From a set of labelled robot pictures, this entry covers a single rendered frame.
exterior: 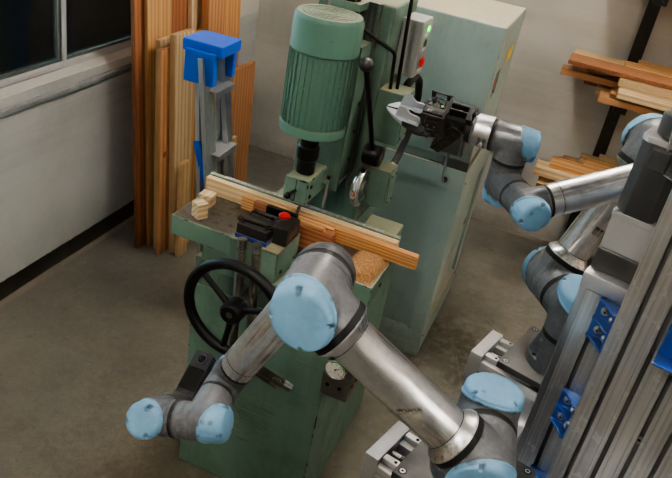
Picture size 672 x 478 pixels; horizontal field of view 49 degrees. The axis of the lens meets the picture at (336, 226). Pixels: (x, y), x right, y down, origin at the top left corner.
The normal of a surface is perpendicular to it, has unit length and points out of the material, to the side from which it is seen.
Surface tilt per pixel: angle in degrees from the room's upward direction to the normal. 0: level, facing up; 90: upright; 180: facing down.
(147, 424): 60
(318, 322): 86
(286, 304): 86
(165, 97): 88
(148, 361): 0
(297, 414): 90
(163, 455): 0
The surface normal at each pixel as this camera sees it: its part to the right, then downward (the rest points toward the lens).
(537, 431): -0.59, 0.30
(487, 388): 0.19, -0.91
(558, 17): -0.36, 0.40
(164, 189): 0.91, 0.29
